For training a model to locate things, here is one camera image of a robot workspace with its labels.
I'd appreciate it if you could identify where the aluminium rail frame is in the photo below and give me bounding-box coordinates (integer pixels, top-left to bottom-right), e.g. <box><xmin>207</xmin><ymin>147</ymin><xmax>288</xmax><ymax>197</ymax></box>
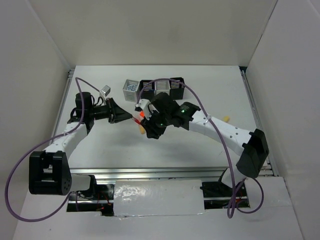
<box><xmin>53</xmin><ymin>66</ymin><xmax>280</xmax><ymax>213</ymax></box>

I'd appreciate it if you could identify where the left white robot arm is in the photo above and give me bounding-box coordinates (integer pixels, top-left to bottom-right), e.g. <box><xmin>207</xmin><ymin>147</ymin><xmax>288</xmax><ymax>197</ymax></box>
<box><xmin>28</xmin><ymin>92</ymin><xmax>133</xmax><ymax>196</ymax></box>

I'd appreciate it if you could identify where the black slotted container right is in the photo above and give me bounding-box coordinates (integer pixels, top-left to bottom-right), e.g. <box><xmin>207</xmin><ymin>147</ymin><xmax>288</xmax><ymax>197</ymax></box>
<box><xmin>169</xmin><ymin>77</ymin><xmax>185</xmax><ymax>100</ymax></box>

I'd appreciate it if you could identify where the red gel pen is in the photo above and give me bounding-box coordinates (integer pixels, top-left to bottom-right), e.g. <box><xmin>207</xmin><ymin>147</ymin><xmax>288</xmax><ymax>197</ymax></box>
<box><xmin>132</xmin><ymin>117</ymin><xmax>141</xmax><ymax>125</ymax></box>

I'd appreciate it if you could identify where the silver slotted container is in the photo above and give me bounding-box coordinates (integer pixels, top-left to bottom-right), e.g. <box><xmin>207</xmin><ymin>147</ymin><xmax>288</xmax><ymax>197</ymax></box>
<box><xmin>154</xmin><ymin>80</ymin><xmax>171</xmax><ymax>95</ymax></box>
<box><xmin>122</xmin><ymin>79</ymin><xmax>140</xmax><ymax>102</ymax></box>

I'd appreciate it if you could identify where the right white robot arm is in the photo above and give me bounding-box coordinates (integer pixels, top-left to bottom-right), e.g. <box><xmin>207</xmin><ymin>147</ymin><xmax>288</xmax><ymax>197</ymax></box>
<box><xmin>135</xmin><ymin>92</ymin><xmax>269</xmax><ymax>196</ymax></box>

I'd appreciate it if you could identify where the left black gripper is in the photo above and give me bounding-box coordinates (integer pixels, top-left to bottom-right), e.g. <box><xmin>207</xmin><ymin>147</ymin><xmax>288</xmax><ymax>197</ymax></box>
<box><xmin>88</xmin><ymin>97</ymin><xmax>133</xmax><ymax>124</ymax></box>

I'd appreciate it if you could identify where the silver slotted container right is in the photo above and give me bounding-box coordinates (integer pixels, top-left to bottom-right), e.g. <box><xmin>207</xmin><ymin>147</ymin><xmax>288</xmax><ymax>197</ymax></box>
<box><xmin>154</xmin><ymin>80</ymin><xmax>171</xmax><ymax>95</ymax></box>

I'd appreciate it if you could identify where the silver slotted container left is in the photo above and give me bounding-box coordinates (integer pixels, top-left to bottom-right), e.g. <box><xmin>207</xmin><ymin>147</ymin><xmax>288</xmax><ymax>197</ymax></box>
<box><xmin>122</xmin><ymin>79</ymin><xmax>140</xmax><ymax>102</ymax></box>

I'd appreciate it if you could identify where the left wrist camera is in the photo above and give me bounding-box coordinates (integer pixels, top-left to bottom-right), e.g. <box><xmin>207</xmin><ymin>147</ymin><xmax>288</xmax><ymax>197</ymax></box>
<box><xmin>99</xmin><ymin>85</ymin><xmax>111</xmax><ymax>98</ymax></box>

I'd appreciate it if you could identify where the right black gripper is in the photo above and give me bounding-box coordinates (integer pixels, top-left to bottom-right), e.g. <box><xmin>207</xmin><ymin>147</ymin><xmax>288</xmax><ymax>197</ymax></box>
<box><xmin>140</xmin><ymin>107</ymin><xmax>172</xmax><ymax>140</ymax></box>

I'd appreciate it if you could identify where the orange pastel highlighter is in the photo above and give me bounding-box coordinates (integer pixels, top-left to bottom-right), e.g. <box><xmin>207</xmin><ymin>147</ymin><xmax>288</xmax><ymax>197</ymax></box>
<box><xmin>139</xmin><ymin>126</ymin><xmax>146</xmax><ymax>135</ymax></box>

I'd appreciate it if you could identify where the silver foil sheet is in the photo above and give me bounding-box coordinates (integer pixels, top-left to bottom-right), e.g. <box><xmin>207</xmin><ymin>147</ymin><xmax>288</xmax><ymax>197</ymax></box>
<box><xmin>113</xmin><ymin>179</ymin><xmax>205</xmax><ymax>217</ymax></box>

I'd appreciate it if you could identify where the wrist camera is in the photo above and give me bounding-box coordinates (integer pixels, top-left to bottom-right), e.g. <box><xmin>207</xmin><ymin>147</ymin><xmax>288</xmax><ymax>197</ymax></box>
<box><xmin>99</xmin><ymin>85</ymin><xmax>111</xmax><ymax>98</ymax></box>
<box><xmin>134</xmin><ymin>99</ymin><xmax>156</xmax><ymax>120</ymax></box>

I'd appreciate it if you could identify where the blue patterned tape roll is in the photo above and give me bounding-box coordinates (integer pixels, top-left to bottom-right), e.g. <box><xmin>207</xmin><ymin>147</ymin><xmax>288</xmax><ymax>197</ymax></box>
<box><xmin>126</xmin><ymin>84</ymin><xmax>137</xmax><ymax>92</ymax></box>

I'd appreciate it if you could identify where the pale yellow highlighter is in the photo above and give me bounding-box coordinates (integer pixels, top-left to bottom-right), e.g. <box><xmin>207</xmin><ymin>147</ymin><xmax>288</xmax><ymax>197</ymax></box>
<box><xmin>222</xmin><ymin>116</ymin><xmax>230</xmax><ymax>123</ymax></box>

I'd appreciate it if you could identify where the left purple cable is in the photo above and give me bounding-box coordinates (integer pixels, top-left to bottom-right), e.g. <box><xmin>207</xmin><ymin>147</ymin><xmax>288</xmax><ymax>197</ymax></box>
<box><xmin>4</xmin><ymin>77</ymin><xmax>106</xmax><ymax>223</ymax></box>

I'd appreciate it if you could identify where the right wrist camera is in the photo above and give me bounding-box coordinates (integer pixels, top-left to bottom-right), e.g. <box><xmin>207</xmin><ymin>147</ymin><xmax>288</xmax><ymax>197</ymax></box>
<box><xmin>134</xmin><ymin>99</ymin><xmax>156</xmax><ymax>120</ymax></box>

